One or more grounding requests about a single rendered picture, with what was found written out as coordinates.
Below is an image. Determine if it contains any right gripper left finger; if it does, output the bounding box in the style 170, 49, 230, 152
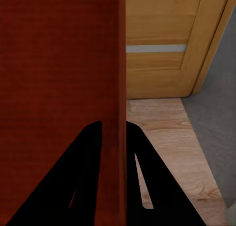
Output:
6, 121, 102, 226

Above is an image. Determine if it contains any storage box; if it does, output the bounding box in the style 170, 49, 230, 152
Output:
0, 0, 127, 226

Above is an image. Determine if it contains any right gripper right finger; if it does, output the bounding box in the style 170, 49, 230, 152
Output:
126, 121, 206, 226

